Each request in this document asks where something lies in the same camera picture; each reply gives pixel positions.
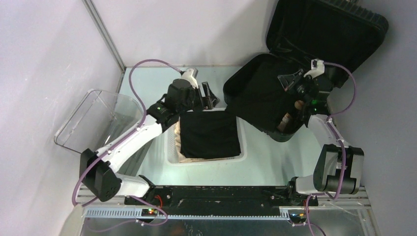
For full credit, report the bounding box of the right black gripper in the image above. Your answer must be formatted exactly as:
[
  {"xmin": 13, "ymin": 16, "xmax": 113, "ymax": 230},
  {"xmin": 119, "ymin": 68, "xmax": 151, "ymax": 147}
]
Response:
[{"xmin": 278, "ymin": 69, "xmax": 313, "ymax": 105}]

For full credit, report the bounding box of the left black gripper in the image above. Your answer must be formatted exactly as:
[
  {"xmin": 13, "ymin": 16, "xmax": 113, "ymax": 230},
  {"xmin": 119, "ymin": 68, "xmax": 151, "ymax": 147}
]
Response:
[{"xmin": 177, "ymin": 81, "xmax": 219, "ymax": 115}]

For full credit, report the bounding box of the black garment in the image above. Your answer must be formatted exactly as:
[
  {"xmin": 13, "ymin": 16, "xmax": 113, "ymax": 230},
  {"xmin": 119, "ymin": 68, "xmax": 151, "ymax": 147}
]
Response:
[
  {"xmin": 223, "ymin": 63, "xmax": 299, "ymax": 132},
  {"xmin": 179, "ymin": 111, "xmax": 241, "ymax": 159}
]

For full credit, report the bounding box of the beige cloth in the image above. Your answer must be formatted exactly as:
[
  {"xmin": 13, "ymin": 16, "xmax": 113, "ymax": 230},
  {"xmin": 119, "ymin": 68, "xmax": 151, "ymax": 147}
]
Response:
[{"xmin": 174, "ymin": 121, "xmax": 233, "ymax": 164}]

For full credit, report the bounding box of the black ribbed hard-shell suitcase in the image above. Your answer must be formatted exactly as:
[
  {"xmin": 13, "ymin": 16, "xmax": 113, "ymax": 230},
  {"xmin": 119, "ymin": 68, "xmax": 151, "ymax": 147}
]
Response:
[{"xmin": 243, "ymin": 0, "xmax": 389, "ymax": 142}]

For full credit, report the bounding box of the white perforated plastic basket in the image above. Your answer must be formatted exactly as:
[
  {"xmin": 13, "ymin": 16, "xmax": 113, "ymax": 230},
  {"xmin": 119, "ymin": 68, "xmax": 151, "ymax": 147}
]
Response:
[{"xmin": 163, "ymin": 108, "xmax": 247, "ymax": 166}]

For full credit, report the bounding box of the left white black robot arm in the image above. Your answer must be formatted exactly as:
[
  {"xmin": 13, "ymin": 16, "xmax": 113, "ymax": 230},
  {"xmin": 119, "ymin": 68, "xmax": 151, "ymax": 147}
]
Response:
[{"xmin": 80, "ymin": 79, "xmax": 219, "ymax": 205}]

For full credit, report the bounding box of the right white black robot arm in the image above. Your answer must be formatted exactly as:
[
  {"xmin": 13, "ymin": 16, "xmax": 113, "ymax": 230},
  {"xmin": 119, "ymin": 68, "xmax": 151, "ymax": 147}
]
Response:
[{"xmin": 278, "ymin": 69, "xmax": 364, "ymax": 206}]

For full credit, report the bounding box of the round wooden brush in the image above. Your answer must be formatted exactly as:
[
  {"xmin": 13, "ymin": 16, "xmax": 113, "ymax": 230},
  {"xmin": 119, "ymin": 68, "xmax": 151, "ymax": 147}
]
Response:
[{"xmin": 294, "ymin": 100, "xmax": 304, "ymax": 111}]

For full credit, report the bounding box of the clear acrylic bin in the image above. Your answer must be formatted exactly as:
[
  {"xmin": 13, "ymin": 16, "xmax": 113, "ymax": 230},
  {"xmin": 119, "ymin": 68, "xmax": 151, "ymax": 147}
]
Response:
[{"xmin": 54, "ymin": 89, "xmax": 144, "ymax": 154}]

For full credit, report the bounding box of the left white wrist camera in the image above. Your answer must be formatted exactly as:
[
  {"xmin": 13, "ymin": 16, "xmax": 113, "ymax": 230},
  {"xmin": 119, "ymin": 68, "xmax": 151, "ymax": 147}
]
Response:
[{"xmin": 181, "ymin": 68, "xmax": 199, "ymax": 89}]

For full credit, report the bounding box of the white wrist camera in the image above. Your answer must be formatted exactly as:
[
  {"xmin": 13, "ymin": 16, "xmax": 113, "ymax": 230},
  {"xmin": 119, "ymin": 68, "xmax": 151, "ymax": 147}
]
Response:
[
  {"xmin": 181, "ymin": 68, "xmax": 199, "ymax": 89},
  {"xmin": 303, "ymin": 59, "xmax": 325, "ymax": 79}
]

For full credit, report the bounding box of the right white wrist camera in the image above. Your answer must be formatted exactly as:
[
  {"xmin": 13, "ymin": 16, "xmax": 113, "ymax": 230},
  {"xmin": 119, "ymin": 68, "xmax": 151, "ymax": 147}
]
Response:
[{"xmin": 303, "ymin": 59, "xmax": 325, "ymax": 79}]

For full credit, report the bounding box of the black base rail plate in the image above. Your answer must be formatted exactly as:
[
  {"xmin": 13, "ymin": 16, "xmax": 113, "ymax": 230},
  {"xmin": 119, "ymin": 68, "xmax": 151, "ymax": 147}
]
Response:
[{"xmin": 141, "ymin": 185, "xmax": 307, "ymax": 217}]

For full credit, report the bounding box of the aluminium frame rail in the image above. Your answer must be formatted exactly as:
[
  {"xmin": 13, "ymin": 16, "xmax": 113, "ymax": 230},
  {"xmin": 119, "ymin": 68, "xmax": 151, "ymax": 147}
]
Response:
[{"xmin": 76, "ymin": 185, "xmax": 372, "ymax": 222}]

